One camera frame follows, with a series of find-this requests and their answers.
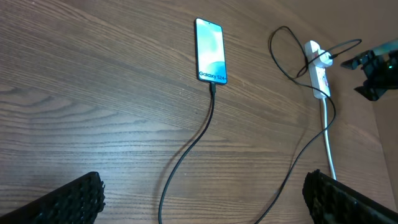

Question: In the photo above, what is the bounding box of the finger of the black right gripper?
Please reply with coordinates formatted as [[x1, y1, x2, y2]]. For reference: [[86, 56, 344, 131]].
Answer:
[[354, 81, 387, 101], [340, 55, 369, 70]]

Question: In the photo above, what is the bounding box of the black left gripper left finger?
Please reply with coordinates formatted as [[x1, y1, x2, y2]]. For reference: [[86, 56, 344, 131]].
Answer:
[[1, 172, 105, 224]]

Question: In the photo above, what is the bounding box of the white charger plug adapter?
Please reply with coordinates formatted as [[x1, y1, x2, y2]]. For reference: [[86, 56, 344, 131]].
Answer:
[[313, 49, 333, 68]]

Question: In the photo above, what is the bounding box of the black smartphone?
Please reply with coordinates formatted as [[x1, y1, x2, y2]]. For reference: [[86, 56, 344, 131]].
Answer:
[[194, 18, 228, 85]]

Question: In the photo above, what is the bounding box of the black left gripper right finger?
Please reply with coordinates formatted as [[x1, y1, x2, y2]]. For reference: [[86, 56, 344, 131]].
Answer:
[[302, 170, 397, 224]]

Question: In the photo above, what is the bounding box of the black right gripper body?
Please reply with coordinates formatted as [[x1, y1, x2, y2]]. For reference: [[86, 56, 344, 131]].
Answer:
[[361, 39, 397, 90]]

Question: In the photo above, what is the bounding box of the white power strip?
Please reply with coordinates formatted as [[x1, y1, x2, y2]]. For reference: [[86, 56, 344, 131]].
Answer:
[[304, 40, 330, 99]]

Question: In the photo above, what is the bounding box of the white power strip cord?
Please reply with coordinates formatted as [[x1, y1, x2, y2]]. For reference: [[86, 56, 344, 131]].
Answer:
[[320, 97, 337, 181]]

